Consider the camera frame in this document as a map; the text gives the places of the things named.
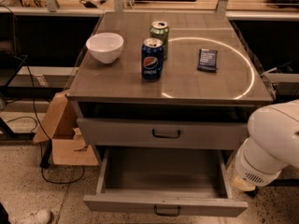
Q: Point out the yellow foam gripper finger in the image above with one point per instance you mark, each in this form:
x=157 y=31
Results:
x=242 y=184

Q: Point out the grey drawer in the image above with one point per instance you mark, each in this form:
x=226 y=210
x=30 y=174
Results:
x=163 y=134
x=165 y=182

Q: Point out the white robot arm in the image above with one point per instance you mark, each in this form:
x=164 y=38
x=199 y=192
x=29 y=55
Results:
x=272 y=145

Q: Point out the grey drawer cabinet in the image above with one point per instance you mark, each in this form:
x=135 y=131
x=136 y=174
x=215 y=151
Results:
x=183 y=93

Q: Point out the grey top drawer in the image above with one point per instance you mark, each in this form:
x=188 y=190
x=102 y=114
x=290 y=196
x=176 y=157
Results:
x=163 y=134

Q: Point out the black office chair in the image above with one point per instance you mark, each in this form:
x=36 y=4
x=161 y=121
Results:
x=276 y=183

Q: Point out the dark blue snack bar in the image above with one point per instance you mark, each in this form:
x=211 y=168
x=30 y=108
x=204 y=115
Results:
x=207 y=60

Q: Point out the blue Pepsi can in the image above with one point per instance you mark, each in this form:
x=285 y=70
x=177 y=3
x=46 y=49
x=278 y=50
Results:
x=152 y=59

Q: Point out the green soda can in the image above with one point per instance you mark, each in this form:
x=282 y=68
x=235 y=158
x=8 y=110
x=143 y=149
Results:
x=160 y=30

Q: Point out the brown cardboard box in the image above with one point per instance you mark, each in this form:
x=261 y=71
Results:
x=60 y=127

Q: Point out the white ceramic bowl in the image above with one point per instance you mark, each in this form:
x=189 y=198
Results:
x=105 y=47

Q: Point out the white sneaker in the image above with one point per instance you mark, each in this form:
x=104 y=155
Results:
x=41 y=216

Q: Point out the black side table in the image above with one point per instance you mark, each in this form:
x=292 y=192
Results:
x=11 y=61

